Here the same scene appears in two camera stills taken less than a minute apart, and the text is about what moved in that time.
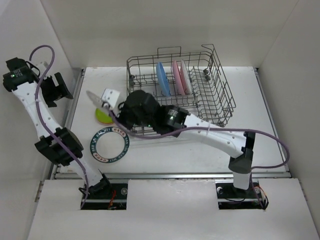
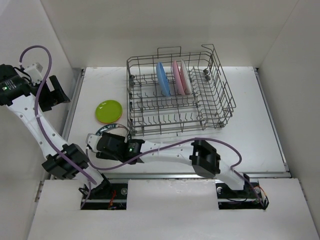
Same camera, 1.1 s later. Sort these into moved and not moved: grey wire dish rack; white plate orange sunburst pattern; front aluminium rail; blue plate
Moved: white plate orange sunburst pattern
Not moved: grey wire dish rack; blue plate; front aluminium rail
